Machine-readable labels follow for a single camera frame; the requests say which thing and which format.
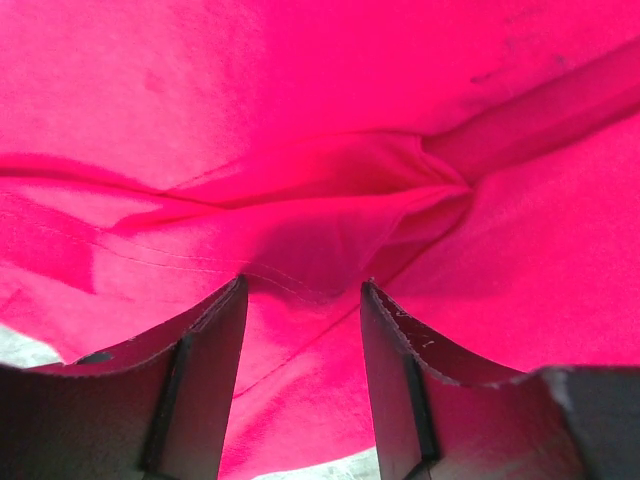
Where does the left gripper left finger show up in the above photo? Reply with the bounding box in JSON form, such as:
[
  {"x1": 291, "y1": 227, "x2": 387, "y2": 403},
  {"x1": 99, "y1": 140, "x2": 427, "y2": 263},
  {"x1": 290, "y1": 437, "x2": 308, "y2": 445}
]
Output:
[{"x1": 29, "y1": 277, "x2": 248, "y2": 479}]

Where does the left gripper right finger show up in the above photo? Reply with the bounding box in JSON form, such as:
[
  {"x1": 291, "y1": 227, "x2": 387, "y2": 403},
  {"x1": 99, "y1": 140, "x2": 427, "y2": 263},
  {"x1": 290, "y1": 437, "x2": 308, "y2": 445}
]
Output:
[{"x1": 360, "y1": 281, "x2": 585, "y2": 479}]

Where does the red t shirt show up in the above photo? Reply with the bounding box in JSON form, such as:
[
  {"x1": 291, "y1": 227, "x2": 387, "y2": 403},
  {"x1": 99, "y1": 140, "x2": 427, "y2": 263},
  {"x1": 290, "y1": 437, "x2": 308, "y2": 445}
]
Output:
[{"x1": 1, "y1": 1, "x2": 639, "y2": 479}]

